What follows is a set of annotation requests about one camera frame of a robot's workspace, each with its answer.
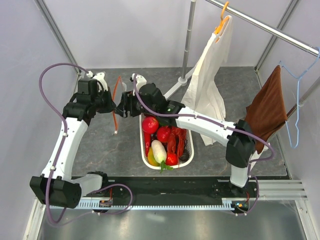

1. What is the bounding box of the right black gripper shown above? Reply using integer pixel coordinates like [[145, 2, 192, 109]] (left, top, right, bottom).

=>
[[114, 90, 157, 118]]

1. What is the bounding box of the clear zip top bag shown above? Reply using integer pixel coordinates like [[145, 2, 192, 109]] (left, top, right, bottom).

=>
[[112, 75, 127, 135]]

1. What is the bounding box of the red apple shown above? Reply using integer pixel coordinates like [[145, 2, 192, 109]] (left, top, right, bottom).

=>
[[141, 116, 159, 135]]

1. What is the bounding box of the white radish with leaves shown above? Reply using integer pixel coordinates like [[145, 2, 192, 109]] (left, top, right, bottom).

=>
[[151, 140, 173, 173]]

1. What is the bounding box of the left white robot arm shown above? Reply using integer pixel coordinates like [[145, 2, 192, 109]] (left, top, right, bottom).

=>
[[29, 87, 116, 209]]

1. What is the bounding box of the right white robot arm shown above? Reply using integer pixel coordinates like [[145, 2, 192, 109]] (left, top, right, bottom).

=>
[[115, 83, 256, 197]]

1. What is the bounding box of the red chili pepper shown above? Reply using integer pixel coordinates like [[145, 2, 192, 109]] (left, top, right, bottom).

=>
[[143, 131, 151, 157]]

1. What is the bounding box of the metal clothes rack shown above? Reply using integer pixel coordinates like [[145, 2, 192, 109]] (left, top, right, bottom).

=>
[[161, 0, 320, 173]]

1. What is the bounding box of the yellow green mango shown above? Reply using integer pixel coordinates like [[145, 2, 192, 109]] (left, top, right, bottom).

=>
[[147, 147, 160, 167]]

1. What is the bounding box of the red crayfish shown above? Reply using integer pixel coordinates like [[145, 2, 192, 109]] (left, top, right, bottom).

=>
[[167, 126, 187, 165]]

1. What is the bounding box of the white plastic basket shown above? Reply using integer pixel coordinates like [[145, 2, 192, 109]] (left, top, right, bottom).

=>
[[139, 114, 195, 172]]

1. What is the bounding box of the red tomato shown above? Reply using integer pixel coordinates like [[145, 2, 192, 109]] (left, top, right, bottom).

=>
[[165, 152, 179, 166]]

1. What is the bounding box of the white hanging shirt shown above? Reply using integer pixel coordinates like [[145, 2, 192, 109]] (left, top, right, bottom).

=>
[[180, 15, 234, 147]]

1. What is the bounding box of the dark grape bunch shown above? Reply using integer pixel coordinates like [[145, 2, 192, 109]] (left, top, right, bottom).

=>
[[179, 151, 190, 163]]

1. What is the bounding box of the orange clothes hanger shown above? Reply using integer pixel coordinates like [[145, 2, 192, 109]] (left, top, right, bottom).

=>
[[214, 1, 229, 35]]

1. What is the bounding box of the brown hanging towel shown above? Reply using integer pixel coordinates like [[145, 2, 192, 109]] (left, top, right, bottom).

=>
[[244, 65, 288, 142]]

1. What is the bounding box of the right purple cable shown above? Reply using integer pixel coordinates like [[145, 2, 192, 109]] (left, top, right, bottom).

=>
[[132, 73, 276, 217]]

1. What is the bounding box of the purple cable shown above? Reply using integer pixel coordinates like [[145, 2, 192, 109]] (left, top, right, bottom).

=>
[[38, 62, 133, 228], [132, 73, 276, 217]]

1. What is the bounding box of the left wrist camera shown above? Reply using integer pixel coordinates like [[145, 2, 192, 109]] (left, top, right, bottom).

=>
[[86, 71, 109, 92]]

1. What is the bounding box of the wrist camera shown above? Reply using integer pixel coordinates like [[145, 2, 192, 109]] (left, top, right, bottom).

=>
[[86, 71, 109, 92], [130, 73, 147, 96]]

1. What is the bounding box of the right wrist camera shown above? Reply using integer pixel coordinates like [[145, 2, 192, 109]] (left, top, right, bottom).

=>
[[130, 73, 147, 96]]

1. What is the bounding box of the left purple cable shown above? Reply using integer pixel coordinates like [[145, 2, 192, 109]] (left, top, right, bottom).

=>
[[38, 62, 133, 228]]

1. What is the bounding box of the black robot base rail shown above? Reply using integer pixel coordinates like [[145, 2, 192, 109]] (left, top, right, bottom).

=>
[[72, 174, 261, 207]]

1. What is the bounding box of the white slotted cable duct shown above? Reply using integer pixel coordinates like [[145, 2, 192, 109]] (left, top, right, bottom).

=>
[[46, 197, 237, 211]]

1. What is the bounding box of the blue wire hanger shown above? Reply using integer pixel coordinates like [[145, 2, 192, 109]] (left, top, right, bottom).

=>
[[279, 46, 320, 149]]

